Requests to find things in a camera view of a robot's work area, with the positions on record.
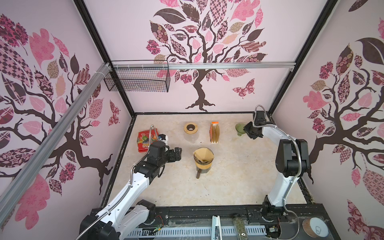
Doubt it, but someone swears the small wooden ring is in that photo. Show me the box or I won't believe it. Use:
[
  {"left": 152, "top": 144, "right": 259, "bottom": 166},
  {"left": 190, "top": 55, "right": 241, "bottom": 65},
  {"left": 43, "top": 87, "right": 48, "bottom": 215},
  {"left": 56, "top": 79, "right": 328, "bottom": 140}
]
[{"left": 183, "top": 122, "right": 199, "bottom": 135}]

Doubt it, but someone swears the black wire mesh basket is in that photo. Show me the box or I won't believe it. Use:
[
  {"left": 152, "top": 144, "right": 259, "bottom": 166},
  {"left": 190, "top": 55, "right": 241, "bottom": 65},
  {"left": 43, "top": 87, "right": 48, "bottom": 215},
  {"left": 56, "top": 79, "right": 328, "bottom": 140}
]
[{"left": 104, "top": 60, "right": 171, "bottom": 93}]

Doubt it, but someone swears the green herb filled jar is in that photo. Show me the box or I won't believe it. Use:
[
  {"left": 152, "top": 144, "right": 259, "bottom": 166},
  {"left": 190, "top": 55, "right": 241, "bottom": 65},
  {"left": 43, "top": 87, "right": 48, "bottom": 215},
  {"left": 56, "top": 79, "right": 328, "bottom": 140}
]
[{"left": 232, "top": 215, "right": 248, "bottom": 240}]

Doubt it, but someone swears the orange coffee filter box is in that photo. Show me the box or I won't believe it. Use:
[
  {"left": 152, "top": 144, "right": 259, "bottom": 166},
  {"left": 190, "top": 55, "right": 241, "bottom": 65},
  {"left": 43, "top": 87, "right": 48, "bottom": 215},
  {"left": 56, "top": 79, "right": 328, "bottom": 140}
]
[{"left": 209, "top": 122, "right": 219, "bottom": 144}]

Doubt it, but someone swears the aluminium side rail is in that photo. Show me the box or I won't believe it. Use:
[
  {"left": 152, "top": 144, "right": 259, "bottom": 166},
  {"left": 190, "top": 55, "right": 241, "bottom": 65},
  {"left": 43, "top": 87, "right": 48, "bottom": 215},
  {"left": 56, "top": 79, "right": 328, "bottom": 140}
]
[{"left": 1, "top": 63, "right": 112, "bottom": 224}]

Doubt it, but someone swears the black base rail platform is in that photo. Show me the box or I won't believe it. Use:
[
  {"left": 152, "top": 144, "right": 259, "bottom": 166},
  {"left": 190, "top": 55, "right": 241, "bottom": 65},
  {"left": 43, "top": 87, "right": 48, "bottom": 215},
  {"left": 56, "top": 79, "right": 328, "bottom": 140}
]
[{"left": 89, "top": 203, "right": 341, "bottom": 240}]

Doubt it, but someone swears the white centre bracket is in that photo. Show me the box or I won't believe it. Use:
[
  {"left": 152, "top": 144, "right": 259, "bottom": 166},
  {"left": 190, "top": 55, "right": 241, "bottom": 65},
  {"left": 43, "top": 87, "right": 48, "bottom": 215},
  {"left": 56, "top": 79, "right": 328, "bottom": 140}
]
[{"left": 211, "top": 216, "right": 222, "bottom": 240}]

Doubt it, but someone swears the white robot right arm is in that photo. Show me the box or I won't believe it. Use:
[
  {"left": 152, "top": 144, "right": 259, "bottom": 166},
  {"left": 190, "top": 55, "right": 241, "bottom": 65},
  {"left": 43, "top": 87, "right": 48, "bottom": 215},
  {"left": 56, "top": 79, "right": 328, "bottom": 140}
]
[{"left": 244, "top": 110, "right": 311, "bottom": 222}]

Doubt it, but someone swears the white slotted cable duct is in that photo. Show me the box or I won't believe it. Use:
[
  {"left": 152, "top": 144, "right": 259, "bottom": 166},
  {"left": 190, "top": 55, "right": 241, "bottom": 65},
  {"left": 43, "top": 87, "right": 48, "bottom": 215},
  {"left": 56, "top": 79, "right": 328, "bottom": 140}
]
[{"left": 125, "top": 226, "right": 267, "bottom": 240}]

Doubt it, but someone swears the red gummy candy bag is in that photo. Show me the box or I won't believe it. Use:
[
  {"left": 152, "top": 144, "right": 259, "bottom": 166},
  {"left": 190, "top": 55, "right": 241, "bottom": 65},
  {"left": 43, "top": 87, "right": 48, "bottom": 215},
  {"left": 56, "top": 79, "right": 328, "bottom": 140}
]
[{"left": 137, "top": 128, "right": 159, "bottom": 153}]

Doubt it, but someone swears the green glass dripper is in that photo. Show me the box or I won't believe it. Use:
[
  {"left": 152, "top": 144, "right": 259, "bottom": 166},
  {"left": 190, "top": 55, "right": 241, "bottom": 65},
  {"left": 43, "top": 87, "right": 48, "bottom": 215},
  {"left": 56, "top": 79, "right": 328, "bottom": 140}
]
[{"left": 235, "top": 123, "right": 246, "bottom": 136}]

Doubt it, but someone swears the wooden dripper collar ring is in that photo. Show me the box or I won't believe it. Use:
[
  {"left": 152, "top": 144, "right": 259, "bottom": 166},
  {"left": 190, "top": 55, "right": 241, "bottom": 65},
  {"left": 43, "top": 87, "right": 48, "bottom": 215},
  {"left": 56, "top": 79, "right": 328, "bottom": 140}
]
[{"left": 194, "top": 160, "right": 214, "bottom": 171}]

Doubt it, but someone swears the brown tape roll white disc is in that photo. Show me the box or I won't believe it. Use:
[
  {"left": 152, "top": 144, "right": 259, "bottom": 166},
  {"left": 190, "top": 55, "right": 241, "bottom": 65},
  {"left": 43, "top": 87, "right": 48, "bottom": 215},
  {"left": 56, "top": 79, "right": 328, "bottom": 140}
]
[{"left": 302, "top": 218, "right": 329, "bottom": 238}]

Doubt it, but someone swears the white translucent plastic mug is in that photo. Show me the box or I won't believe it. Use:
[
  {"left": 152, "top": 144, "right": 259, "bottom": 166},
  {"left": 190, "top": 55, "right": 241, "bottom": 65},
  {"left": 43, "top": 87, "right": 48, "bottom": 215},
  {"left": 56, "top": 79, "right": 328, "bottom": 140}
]
[{"left": 184, "top": 133, "right": 199, "bottom": 144}]

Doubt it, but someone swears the smoked glass carafe wooden handle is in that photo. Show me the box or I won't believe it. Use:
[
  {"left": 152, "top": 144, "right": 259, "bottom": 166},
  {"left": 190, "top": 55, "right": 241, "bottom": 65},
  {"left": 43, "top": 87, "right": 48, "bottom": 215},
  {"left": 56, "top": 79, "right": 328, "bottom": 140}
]
[{"left": 196, "top": 167, "right": 211, "bottom": 179}]

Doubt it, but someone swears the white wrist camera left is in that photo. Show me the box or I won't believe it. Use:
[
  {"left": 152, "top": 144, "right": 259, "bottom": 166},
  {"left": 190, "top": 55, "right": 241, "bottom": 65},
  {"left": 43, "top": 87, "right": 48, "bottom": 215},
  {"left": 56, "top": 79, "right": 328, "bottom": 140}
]
[{"left": 159, "top": 134, "right": 169, "bottom": 145}]

